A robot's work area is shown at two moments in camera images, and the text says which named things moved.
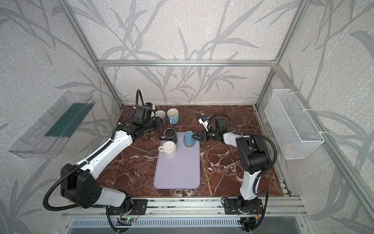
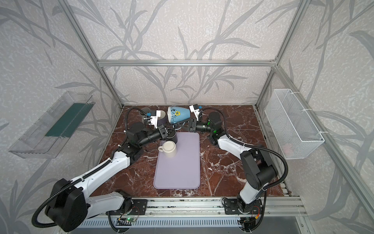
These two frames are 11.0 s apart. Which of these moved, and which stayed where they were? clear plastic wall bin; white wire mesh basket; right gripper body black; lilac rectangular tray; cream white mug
Moved: right gripper body black
Stayed: lilac rectangular tray; cream white mug; clear plastic wall bin; white wire mesh basket
